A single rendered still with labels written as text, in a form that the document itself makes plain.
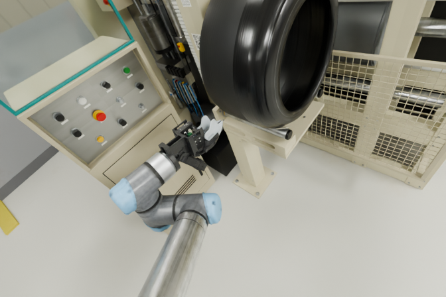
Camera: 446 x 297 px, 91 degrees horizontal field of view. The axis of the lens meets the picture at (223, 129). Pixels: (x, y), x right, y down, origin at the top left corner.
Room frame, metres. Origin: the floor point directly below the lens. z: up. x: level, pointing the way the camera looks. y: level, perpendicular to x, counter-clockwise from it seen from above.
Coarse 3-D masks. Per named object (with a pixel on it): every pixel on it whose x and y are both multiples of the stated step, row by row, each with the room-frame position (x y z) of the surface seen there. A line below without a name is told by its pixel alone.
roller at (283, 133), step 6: (228, 114) 0.80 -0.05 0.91; (240, 120) 0.73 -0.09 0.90; (252, 126) 0.68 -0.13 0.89; (258, 126) 0.65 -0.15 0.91; (270, 132) 0.60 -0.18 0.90; (276, 132) 0.58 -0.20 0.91; (282, 132) 0.56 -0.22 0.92; (288, 132) 0.55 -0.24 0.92; (282, 138) 0.56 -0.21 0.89; (288, 138) 0.54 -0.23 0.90
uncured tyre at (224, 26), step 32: (224, 0) 0.69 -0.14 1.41; (256, 0) 0.60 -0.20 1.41; (288, 0) 0.57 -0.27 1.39; (320, 0) 0.83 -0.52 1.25; (224, 32) 0.62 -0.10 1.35; (256, 32) 0.54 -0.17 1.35; (288, 32) 0.55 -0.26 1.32; (320, 32) 0.83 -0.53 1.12; (224, 64) 0.59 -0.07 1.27; (256, 64) 0.51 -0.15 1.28; (288, 64) 0.89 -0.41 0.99; (320, 64) 0.76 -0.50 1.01; (224, 96) 0.59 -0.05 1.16; (256, 96) 0.50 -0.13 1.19; (288, 96) 0.76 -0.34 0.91
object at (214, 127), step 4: (212, 120) 0.48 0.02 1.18; (212, 124) 0.47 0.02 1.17; (216, 124) 0.48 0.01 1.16; (220, 124) 0.50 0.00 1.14; (212, 128) 0.47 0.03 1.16; (216, 128) 0.48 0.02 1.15; (220, 128) 0.48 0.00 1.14; (208, 132) 0.46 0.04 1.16; (212, 132) 0.47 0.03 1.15; (216, 132) 0.47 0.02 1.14; (220, 132) 0.48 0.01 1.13; (204, 136) 0.45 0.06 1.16; (208, 136) 0.46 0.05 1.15; (212, 136) 0.46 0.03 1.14; (208, 140) 0.45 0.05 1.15
